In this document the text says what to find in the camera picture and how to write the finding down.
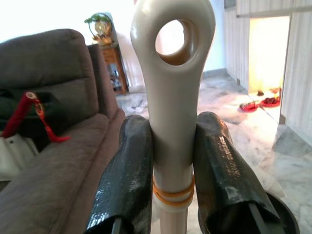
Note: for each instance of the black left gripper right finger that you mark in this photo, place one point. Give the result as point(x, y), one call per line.
point(224, 175)

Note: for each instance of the grey-brown fabric sofa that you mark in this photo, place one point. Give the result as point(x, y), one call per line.
point(61, 175)

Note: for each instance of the orange rubber band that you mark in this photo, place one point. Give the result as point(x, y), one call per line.
point(174, 193)
point(174, 202)

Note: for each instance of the black cushion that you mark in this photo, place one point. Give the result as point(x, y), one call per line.
point(58, 114)

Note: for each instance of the red scroll with tassel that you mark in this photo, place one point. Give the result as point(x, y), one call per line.
point(17, 114)

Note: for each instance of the beige broom with purple bristles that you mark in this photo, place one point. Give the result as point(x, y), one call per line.
point(173, 109)

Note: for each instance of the white plastic object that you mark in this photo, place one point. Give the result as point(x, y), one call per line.
point(14, 158)

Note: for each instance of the small wooden cabinet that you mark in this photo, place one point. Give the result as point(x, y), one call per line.
point(112, 58)

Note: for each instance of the globe ornament with green plant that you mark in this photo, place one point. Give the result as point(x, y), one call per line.
point(101, 26)

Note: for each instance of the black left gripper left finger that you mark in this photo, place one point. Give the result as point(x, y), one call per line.
point(126, 175)

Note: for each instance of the red plate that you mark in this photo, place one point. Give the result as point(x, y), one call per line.
point(270, 102)
point(248, 107)

